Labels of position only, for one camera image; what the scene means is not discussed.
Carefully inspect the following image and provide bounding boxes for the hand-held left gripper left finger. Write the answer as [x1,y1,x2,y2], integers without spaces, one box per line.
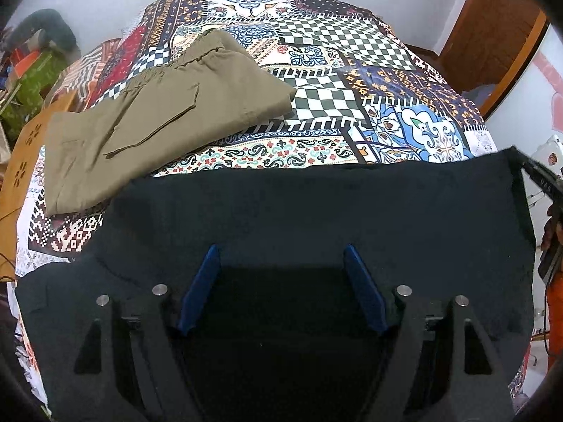
[44,244,221,422]

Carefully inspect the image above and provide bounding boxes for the wooden lap desk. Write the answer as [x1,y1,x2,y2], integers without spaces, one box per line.
[0,92,77,280]

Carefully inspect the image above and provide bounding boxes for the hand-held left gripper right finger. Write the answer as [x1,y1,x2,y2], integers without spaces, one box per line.
[344,244,515,422]

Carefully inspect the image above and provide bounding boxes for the blue grey cloth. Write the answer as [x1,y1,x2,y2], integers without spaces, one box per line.
[466,85,498,110]

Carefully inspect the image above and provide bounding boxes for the orange box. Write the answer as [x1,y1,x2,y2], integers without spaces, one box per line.
[11,50,42,75]

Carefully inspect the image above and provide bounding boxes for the black pants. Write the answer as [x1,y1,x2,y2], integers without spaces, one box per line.
[13,147,537,422]

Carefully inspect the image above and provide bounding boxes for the wood framed mirror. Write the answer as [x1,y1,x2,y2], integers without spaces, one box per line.
[479,13,563,141]

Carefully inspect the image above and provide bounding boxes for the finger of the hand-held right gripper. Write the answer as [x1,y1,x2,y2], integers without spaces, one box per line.
[519,156,563,203]

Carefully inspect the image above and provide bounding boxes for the striped orange blanket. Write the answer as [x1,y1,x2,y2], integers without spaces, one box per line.
[57,37,133,110]

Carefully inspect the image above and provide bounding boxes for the khaki pants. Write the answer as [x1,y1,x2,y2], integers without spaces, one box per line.
[44,30,297,217]

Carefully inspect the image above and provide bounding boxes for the person's right hand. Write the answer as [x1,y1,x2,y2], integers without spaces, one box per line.
[540,204,563,251]

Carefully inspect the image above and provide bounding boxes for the brown wooden door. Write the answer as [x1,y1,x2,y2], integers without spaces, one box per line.
[435,0,546,89]

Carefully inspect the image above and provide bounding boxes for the green patterned bag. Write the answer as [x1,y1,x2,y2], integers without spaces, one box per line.
[0,50,69,128]

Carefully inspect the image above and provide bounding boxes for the patchwork patterned bedspread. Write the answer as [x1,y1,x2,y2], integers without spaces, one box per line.
[9,0,529,409]

